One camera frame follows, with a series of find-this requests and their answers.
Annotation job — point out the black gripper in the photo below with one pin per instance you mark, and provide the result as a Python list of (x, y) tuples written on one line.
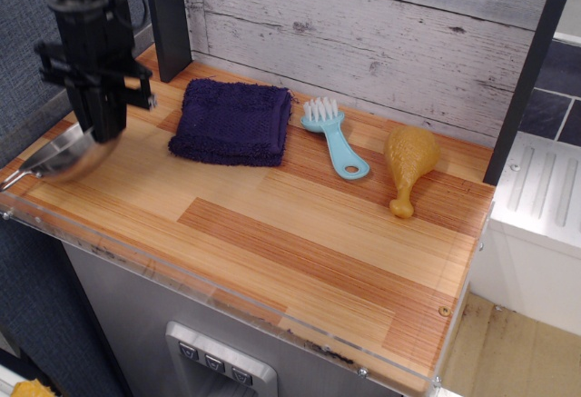
[(96, 49)]

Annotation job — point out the dark left shelf post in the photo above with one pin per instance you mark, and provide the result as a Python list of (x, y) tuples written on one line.
[(171, 37)]

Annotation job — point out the stainless steel bowl with handles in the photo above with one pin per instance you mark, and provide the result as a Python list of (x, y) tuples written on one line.
[(71, 155)]

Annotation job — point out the light blue dish brush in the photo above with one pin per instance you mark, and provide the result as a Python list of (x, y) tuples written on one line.
[(323, 116)]

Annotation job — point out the plastic chicken drumstick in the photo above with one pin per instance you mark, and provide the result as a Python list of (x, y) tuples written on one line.
[(410, 153)]

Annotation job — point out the yellow object at bottom left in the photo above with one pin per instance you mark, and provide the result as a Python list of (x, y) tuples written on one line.
[(31, 389)]

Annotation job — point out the white toy sink unit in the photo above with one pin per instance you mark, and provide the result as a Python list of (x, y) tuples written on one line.
[(529, 256)]

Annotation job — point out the purple folded towel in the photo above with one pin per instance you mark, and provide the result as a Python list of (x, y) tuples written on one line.
[(232, 123)]

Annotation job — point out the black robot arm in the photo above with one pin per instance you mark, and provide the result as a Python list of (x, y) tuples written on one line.
[(94, 63)]

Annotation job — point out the silver dispenser panel with buttons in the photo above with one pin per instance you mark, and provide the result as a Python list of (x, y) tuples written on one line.
[(207, 367)]

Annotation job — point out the dark right shelf post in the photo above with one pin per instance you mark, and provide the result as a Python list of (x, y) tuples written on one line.
[(542, 39)]

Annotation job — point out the dark shelf post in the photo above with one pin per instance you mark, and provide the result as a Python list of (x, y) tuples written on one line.
[(171, 37), (542, 39)]

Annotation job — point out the clear acrylic front edge guard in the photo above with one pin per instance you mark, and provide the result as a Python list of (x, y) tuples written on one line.
[(304, 269)]

